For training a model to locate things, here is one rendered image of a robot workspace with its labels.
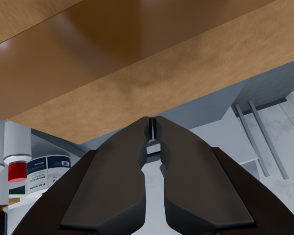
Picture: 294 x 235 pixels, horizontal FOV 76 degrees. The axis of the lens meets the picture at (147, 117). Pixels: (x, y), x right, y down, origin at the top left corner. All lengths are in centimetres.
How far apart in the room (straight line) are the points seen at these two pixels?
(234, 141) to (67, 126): 264
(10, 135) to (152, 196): 372
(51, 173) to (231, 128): 234
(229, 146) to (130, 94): 260
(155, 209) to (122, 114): 392
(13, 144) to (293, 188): 439
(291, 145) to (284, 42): 450
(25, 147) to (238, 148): 253
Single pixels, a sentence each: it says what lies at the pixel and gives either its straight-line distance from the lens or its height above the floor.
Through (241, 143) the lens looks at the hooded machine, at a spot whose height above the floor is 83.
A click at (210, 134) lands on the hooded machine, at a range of 273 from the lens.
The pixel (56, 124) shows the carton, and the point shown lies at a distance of 19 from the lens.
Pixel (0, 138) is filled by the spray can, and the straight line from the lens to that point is 55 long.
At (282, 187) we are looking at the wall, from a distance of 444.
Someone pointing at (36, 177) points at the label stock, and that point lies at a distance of 98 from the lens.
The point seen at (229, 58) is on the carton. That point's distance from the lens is 17.
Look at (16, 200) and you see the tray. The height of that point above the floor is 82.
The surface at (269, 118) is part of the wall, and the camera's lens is 471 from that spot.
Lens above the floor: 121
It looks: 24 degrees down
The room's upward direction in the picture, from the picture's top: 162 degrees clockwise
